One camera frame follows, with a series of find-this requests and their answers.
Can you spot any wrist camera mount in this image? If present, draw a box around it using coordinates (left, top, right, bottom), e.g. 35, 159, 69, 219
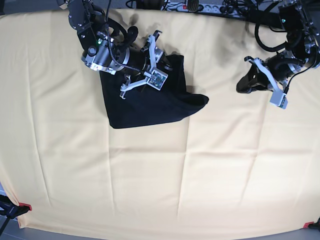
244, 56, 288, 109
119, 30, 171, 99

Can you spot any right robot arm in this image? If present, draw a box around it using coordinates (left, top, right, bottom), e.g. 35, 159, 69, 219
57, 0, 152, 76

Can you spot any yellow table cloth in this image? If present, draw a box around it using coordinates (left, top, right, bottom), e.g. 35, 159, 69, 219
0, 9, 320, 239

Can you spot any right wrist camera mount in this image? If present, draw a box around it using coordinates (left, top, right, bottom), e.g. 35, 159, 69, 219
119, 30, 171, 99

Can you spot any left red black clamp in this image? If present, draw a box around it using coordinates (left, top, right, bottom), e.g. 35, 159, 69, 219
0, 195, 32, 219

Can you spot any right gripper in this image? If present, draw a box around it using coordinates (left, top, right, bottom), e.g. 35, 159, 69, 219
122, 46, 173, 76

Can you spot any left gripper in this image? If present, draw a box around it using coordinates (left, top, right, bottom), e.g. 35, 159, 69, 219
236, 53, 300, 94

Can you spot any red black clamp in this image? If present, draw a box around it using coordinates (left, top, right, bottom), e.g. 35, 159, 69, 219
0, 195, 32, 219
303, 218, 320, 231

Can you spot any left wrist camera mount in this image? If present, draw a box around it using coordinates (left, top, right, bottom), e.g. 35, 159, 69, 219
244, 56, 288, 109

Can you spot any dark navy T-shirt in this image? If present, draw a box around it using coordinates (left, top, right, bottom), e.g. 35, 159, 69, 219
99, 54, 209, 129

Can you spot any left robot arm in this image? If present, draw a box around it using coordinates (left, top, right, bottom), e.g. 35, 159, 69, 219
254, 0, 320, 92

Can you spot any white power strip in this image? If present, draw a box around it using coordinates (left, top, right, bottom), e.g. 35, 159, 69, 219
162, 0, 238, 16

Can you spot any right red black clamp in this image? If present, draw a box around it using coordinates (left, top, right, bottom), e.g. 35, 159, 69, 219
303, 218, 320, 231

